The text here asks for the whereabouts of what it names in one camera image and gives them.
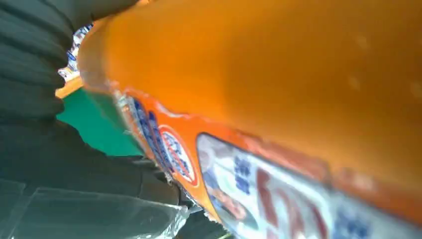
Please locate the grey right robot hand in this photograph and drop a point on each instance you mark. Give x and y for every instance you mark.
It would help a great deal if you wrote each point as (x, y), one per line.
(66, 171)

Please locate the clear plastic film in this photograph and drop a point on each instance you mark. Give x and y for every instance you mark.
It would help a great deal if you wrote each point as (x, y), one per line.
(92, 214)

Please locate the green table mat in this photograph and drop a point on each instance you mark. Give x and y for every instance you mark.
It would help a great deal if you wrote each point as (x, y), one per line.
(95, 128)

